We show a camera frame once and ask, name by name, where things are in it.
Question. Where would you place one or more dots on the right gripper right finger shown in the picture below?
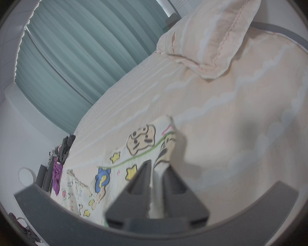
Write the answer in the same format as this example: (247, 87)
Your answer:
(182, 204)

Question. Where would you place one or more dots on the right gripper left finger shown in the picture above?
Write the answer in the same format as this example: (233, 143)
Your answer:
(136, 201)

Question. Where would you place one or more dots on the white printed pyjama top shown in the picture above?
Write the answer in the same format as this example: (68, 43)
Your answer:
(113, 173)

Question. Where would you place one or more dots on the pile of clothes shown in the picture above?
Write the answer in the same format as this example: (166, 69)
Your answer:
(57, 170)

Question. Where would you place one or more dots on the bed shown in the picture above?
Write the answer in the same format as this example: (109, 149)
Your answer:
(233, 124)

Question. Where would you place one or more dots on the dark grey chest of drawers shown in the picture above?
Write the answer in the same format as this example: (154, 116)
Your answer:
(43, 178)

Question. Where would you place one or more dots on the blue-green curtain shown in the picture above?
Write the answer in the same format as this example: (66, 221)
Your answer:
(92, 34)
(48, 91)

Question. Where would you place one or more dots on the pale pink pillow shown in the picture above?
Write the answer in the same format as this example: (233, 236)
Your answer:
(215, 29)

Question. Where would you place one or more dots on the grey bedside table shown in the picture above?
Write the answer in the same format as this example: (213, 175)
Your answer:
(173, 22)

